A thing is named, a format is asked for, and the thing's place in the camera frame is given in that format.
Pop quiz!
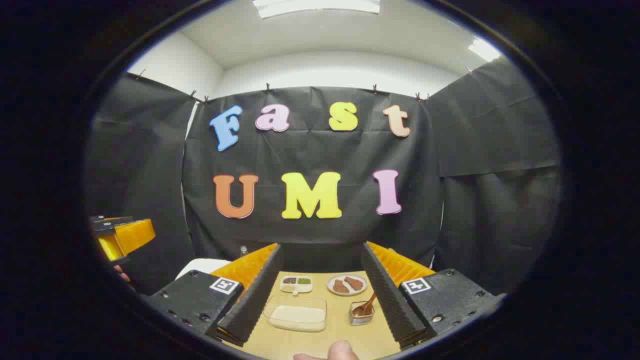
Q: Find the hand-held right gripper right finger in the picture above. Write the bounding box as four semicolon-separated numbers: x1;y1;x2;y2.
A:
361;241;503;349

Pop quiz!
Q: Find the brown wooden spoon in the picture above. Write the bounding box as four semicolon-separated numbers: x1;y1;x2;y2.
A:
352;293;377;317

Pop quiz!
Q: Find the white rice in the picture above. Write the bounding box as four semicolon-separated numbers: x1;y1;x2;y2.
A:
270;305;326;331

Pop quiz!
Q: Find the white divided bean dish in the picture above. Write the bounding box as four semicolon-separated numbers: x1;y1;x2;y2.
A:
280;275;313;296

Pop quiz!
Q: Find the small ceiling light panel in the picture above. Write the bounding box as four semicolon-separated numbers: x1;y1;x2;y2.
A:
468;38;502;62

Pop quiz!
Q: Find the round beige plate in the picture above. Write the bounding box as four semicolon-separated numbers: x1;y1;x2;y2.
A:
327;273;368;297

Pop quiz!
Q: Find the large ceiling light panel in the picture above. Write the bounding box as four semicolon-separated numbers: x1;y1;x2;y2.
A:
252;0;381;19

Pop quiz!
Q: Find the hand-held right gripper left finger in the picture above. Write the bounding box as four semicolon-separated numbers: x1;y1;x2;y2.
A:
145;243;284;347

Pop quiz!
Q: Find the black backdrop cloth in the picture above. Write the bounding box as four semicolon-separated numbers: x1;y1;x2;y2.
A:
85;57;561;296

